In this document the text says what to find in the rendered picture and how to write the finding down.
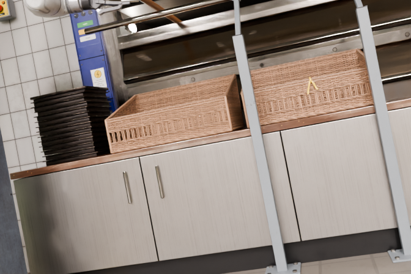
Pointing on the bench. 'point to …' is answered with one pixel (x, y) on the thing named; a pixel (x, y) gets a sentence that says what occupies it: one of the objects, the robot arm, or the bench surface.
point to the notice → (98, 77)
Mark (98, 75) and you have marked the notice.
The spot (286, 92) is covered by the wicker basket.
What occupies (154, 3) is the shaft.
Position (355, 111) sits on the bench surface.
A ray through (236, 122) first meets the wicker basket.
